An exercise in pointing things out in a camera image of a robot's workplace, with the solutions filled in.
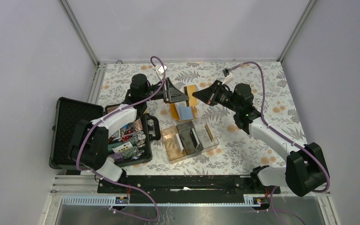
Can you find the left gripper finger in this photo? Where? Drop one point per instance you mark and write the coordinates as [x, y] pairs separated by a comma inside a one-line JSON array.
[[175, 98], [171, 90]]

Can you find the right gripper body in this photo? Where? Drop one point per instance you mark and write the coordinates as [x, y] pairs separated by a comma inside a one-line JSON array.
[[225, 98]]

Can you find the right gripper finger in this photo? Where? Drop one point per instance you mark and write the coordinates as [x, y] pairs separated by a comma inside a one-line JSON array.
[[217, 86], [206, 96]]

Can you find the tan leather card holder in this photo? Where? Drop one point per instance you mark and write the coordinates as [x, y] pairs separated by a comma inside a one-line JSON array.
[[181, 112]]

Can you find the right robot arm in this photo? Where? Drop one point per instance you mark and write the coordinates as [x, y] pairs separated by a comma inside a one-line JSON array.
[[305, 167]]

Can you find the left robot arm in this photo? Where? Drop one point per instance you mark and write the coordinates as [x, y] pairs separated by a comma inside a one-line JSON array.
[[113, 121]]

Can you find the clear transparent card box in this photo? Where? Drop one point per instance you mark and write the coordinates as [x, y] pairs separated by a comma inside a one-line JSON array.
[[203, 138]]

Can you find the black card stack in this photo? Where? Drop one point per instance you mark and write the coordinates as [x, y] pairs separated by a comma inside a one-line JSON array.
[[194, 138]]

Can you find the white card stack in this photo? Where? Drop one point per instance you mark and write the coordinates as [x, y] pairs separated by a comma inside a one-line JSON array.
[[179, 143]]

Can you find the amber transparent card box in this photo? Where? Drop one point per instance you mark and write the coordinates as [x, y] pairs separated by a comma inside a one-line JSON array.
[[168, 135]]

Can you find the smoky black card box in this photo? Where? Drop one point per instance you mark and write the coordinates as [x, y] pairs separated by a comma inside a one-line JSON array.
[[184, 133]]

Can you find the floral table mat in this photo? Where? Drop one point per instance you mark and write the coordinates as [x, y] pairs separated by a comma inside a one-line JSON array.
[[237, 152]]

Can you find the black poker chip case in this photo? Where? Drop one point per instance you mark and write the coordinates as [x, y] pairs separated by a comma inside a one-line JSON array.
[[72, 123]]

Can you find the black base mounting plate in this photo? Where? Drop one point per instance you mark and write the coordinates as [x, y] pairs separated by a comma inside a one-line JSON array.
[[184, 189]]

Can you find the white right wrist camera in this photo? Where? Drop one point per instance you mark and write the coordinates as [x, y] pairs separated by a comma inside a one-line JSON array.
[[228, 76]]

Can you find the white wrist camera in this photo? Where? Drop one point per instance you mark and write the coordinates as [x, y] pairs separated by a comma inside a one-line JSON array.
[[160, 69], [228, 76]]

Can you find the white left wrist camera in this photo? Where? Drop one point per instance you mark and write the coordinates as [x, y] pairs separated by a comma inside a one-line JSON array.
[[160, 69]]

